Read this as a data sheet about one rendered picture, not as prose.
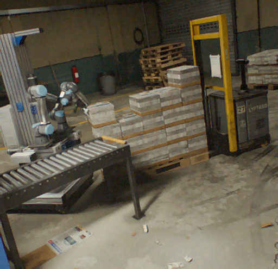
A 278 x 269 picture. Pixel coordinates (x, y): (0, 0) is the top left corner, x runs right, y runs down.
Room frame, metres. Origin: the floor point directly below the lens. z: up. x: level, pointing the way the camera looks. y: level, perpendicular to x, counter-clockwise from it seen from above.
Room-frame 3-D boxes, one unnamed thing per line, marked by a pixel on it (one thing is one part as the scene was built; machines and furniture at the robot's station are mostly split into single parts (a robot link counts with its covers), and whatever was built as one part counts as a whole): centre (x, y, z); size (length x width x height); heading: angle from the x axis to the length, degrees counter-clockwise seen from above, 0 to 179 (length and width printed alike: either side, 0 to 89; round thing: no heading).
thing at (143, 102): (4.14, -0.14, 0.95); 0.38 x 0.29 x 0.23; 19
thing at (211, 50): (4.46, -1.13, 1.27); 0.57 x 0.01 x 0.65; 18
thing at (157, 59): (10.82, -1.18, 0.65); 1.33 x 0.94 x 1.30; 130
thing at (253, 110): (4.57, -1.47, 0.40); 0.69 x 0.55 x 0.80; 18
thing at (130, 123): (4.10, -0.01, 0.42); 1.17 x 0.39 x 0.83; 108
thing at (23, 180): (2.68, 1.08, 0.77); 0.47 x 0.05 x 0.05; 36
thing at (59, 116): (4.04, 0.94, 0.98); 0.13 x 0.12 x 0.14; 43
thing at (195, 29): (4.77, -1.01, 0.97); 0.09 x 0.09 x 1.75; 18
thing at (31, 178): (2.71, 1.03, 0.77); 0.47 x 0.05 x 0.05; 36
